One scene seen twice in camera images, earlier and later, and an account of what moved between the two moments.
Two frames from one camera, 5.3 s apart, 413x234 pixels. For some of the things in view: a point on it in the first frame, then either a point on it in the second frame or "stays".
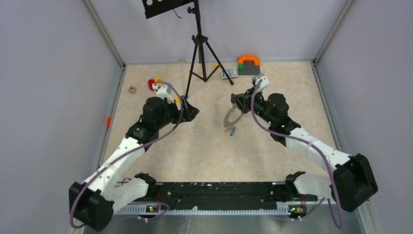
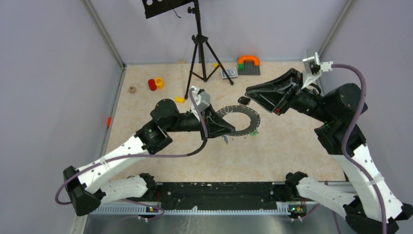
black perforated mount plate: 158,7 stays
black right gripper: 244,100 → 278,100
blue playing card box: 232,72 stays
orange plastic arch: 242,58 stays
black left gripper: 189,112 → 217,126
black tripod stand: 199,38 stays
